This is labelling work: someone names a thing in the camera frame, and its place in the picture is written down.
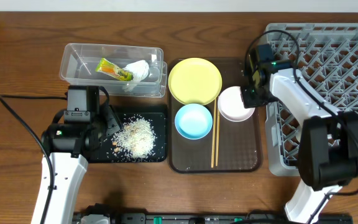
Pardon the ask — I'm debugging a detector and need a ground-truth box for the yellow plate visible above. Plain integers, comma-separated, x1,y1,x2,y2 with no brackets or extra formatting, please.
168,58,223,105

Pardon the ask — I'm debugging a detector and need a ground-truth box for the green yellow snack wrapper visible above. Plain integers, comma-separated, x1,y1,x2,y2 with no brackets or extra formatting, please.
95,58,133,81

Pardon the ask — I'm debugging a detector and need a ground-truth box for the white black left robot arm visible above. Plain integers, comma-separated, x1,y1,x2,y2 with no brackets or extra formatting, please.
31,85,122,223

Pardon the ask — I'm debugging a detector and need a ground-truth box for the rice pile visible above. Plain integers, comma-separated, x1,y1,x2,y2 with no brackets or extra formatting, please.
106,114,157,161

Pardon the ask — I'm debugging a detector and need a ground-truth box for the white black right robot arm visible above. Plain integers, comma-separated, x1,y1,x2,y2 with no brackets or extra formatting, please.
242,58,358,223

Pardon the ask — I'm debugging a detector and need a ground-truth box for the wooden chopstick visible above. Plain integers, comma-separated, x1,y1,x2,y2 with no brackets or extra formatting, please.
215,109,220,167
211,99,217,168

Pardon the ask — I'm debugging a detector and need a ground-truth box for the clear plastic waste bin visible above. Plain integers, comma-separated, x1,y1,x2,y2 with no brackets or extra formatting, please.
60,43,167,98

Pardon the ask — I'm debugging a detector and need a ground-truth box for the pink bowl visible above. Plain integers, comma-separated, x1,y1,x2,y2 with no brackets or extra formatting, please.
218,86,255,122

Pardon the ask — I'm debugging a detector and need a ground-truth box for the light blue bowl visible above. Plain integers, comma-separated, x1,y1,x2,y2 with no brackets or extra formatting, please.
174,104,213,140

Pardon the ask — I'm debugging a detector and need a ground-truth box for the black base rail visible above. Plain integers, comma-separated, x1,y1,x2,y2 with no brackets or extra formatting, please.
71,203,354,224

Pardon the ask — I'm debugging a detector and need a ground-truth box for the grey dishwasher rack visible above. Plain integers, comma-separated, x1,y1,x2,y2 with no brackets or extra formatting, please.
259,23,358,176

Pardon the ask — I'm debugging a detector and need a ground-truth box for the white tissue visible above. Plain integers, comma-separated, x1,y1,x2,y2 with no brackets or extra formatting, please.
122,60,149,92

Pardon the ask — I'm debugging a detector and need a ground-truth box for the black food waste tray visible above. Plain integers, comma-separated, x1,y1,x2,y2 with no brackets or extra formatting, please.
90,105,168,163

